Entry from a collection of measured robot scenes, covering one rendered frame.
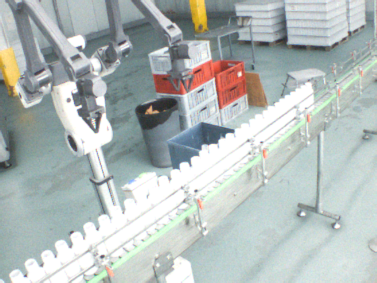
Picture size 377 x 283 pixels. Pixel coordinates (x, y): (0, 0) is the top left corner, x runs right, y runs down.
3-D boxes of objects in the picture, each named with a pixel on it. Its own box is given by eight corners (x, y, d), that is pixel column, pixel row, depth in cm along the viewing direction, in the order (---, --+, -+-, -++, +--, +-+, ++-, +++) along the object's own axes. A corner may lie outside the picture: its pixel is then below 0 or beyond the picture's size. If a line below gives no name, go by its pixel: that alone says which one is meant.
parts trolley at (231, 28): (224, 85, 606) (216, 27, 564) (200, 82, 643) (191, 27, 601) (259, 68, 669) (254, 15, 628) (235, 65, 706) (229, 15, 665)
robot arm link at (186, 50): (174, 28, 154) (161, 34, 149) (195, 27, 146) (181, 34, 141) (181, 54, 159) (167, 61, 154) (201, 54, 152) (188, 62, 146)
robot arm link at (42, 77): (36, 73, 157) (26, 78, 154) (41, 63, 149) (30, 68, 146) (46, 90, 158) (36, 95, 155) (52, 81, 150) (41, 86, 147)
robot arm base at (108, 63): (95, 50, 185) (106, 70, 186) (101, 43, 179) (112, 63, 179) (109, 46, 191) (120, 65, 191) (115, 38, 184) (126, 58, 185)
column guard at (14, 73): (12, 97, 792) (-2, 51, 746) (7, 96, 819) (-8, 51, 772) (27, 91, 816) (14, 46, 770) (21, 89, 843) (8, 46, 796)
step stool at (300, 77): (308, 89, 532) (307, 63, 514) (328, 103, 476) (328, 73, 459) (280, 95, 528) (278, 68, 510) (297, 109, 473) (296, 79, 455)
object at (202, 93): (187, 115, 393) (184, 96, 384) (158, 111, 417) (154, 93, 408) (217, 95, 435) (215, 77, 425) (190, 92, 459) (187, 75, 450)
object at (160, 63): (180, 75, 375) (176, 54, 365) (150, 73, 399) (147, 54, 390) (212, 58, 416) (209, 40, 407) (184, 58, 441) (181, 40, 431)
